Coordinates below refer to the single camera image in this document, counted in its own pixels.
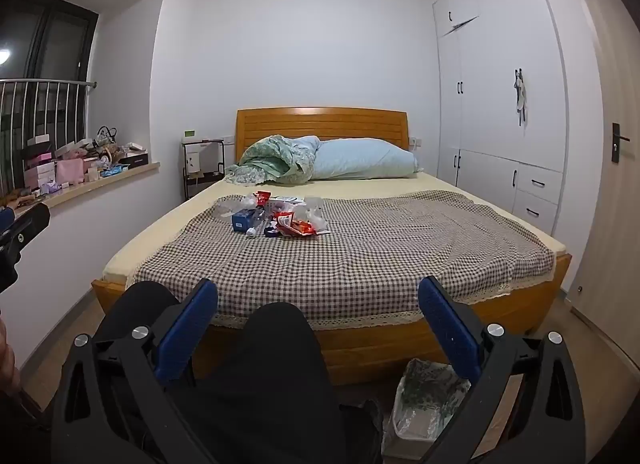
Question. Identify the black box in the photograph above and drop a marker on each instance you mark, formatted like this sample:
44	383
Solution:
135	160

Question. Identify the black metal bedside rack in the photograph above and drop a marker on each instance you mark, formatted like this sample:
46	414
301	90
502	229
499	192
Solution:
184	179

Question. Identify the large red snack packet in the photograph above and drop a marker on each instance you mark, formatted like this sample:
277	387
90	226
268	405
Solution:
295	228

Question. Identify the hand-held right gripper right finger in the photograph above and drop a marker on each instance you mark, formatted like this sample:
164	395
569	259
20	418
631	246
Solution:
450	329

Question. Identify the clear plastic bag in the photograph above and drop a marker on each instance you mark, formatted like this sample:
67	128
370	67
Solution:
314	211

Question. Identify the green floral quilt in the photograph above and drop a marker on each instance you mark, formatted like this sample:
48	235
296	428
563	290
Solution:
270	159

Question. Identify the dark window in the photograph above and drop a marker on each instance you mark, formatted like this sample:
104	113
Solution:
60	44

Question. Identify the pile of pink boxes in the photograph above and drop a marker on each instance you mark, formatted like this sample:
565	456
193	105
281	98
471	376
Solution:
60	169

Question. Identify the person's right leg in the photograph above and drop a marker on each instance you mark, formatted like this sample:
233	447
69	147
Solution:
270	369

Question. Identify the small red packet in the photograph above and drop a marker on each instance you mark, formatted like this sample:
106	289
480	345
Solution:
261	199

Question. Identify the person's left hand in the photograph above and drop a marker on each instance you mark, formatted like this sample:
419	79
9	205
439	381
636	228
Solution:
7	359

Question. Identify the brown checkered blanket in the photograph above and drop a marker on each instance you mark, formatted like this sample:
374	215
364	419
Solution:
375	264

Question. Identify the white wardrobe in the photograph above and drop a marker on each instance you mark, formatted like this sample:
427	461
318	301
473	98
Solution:
500	94

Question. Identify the small white appliance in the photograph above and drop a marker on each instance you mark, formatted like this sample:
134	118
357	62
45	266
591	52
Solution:
193	162

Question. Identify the white waste bin with liner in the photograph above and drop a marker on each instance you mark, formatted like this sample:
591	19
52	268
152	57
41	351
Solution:
425	394

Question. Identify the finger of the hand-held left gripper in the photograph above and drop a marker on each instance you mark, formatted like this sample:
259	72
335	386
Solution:
32	224
5	219

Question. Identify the blue round lid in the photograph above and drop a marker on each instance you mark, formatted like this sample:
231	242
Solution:
270	231

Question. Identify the metal railing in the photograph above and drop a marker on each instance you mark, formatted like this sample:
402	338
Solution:
50	109

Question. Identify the blue packet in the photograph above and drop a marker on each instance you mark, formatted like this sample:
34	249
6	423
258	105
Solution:
115	170

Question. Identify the white paper slip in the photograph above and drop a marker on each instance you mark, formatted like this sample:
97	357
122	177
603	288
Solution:
321	231

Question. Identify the clear plastic bottle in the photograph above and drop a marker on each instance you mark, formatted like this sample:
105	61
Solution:
260	224

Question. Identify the grey hanging cloth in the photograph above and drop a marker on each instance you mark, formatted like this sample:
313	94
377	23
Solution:
520	94

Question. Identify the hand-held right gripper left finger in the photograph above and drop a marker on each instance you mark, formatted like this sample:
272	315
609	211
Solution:
187	331

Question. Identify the light blue pillow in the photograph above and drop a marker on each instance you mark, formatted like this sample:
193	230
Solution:
365	159

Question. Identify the cream door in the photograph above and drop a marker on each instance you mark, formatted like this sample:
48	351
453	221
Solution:
615	244

